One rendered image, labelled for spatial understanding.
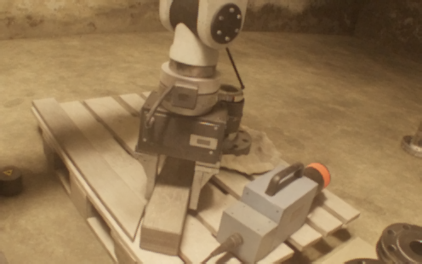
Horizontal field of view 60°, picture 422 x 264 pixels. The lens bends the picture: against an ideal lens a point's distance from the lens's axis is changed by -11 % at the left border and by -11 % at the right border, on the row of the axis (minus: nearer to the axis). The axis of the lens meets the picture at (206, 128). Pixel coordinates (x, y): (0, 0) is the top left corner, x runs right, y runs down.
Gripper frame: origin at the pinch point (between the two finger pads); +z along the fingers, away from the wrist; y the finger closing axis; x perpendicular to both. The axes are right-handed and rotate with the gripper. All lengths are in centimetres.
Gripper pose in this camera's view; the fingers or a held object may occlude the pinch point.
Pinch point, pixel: (173, 191)
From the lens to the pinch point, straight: 125.2
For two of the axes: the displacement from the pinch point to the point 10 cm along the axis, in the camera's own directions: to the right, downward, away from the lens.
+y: 9.8, 1.9, -0.1
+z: -1.6, 8.9, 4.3
